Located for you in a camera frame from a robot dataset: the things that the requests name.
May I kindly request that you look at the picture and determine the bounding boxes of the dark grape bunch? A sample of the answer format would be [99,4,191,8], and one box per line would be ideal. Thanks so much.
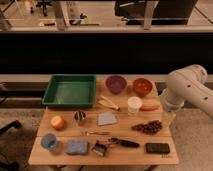
[131,120,162,135]

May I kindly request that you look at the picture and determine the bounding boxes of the black rectangular block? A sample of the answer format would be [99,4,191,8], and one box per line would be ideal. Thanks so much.
[145,143,170,154]

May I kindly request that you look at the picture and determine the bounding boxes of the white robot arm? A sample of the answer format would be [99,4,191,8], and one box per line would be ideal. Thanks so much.
[159,64,213,121]

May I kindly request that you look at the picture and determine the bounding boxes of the white paper cup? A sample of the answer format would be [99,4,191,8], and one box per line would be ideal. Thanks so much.
[127,96,143,115]

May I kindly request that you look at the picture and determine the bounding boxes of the small metal cup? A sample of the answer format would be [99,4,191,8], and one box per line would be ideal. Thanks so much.
[74,110,86,126]

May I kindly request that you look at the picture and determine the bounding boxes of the blue plastic cup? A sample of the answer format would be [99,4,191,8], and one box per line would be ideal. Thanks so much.
[40,133,57,151]

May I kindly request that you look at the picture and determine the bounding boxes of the orange carrot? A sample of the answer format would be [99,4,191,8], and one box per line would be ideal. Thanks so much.
[140,105,159,111]

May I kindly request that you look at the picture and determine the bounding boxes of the red bowl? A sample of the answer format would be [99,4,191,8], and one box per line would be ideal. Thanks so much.
[133,78,153,96]

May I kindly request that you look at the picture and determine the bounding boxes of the wooden folding table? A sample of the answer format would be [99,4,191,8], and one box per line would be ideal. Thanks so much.
[29,81,179,165]

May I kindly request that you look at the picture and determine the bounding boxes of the blue cloth square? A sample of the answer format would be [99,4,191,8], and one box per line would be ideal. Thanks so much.
[98,112,117,126]

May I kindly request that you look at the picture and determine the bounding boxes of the purple bowl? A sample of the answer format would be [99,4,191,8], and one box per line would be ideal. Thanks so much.
[105,75,127,94]

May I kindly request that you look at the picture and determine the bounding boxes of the yellow banana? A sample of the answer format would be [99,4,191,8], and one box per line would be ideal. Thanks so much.
[98,96,120,111]

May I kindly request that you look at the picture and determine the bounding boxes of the black binder clip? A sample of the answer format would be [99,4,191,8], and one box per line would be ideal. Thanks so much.
[92,141,109,157]

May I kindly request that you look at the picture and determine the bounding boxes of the blue sponge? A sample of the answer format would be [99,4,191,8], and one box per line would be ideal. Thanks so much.
[65,140,88,155]

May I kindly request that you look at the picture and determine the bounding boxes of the green plastic tray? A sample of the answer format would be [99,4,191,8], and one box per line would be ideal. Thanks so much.
[42,74,96,108]

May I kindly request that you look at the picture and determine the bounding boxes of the orange fruit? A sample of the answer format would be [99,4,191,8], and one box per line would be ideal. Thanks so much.
[50,115,65,130]

